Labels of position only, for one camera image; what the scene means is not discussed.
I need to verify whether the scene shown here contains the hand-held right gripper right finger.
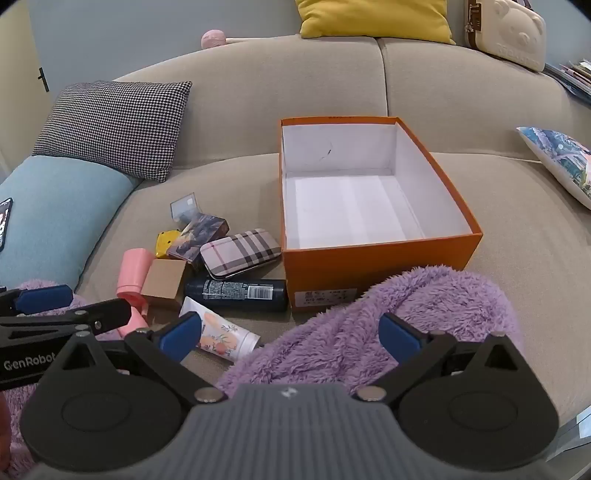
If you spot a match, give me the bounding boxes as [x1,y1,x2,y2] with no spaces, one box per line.
[358,313,543,407]

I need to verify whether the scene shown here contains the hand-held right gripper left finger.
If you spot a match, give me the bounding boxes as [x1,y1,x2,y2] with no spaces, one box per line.
[41,311,228,408]

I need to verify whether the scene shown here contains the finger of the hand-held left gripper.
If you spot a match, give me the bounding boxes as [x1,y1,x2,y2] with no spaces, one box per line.
[0,285,75,318]
[0,298,132,344]

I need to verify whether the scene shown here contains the pink cylinder bottle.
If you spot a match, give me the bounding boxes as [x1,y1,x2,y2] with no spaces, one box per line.
[116,248,155,337]

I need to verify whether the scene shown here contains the white floral lotion tube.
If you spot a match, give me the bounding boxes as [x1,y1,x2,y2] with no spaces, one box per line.
[179,296,262,361]

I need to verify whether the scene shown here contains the orange cardboard shoe box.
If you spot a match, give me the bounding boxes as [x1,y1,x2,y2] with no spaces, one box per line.
[278,116,484,313]

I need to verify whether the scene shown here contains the small rectangular tin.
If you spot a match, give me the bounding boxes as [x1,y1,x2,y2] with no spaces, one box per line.
[170,194,202,225]

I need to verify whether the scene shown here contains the purple fluffy blanket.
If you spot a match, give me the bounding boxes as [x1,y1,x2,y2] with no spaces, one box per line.
[0,264,525,480]

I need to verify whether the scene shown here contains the small brown cardboard box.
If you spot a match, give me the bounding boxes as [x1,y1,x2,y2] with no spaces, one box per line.
[141,259,190,309]

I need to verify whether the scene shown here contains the dark blue spray bottle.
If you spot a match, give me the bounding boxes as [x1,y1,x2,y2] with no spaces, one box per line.
[185,278,288,312]

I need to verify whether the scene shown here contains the light blue pillow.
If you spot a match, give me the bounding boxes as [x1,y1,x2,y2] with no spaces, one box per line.
[0,155,143,291]

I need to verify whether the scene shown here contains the black smartphone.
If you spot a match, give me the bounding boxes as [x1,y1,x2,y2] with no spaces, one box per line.
[0,198,14,252]

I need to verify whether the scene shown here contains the pink plaid hard case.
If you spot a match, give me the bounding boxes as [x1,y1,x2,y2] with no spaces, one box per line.
[199,229,282,280]

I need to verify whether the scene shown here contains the painting print box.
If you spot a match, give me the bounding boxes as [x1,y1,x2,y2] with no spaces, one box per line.
[167,212,229,261]

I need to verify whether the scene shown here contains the black white houndstooth pillow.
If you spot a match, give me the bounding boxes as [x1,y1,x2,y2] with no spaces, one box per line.
[32,81,193,183]

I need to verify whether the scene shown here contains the beige fabric sofa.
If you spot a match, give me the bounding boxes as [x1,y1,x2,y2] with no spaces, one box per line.
[0,34,591,480]

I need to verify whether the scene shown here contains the colourful printed pillow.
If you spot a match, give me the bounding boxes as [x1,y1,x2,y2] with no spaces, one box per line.
[516,126,591,210]

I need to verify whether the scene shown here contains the stack of books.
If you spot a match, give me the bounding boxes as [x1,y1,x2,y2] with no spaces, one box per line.
[542,60,591,104]

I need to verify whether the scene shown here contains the yellow pillow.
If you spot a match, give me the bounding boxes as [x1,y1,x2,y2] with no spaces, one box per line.
[295,0,456,45]

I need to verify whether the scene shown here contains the white plush toy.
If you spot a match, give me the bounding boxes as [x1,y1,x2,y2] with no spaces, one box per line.
[464,0,547,73]

